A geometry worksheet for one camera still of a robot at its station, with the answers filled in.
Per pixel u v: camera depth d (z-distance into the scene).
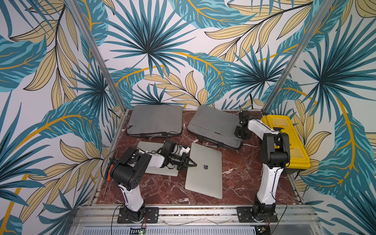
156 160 0.66
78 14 0.69
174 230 0.70
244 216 0.73
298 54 0.85
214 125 1.06
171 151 0.78
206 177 0.82
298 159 0.78
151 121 1.10
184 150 0.87
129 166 0.50
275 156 0.57
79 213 0.75
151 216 0.73
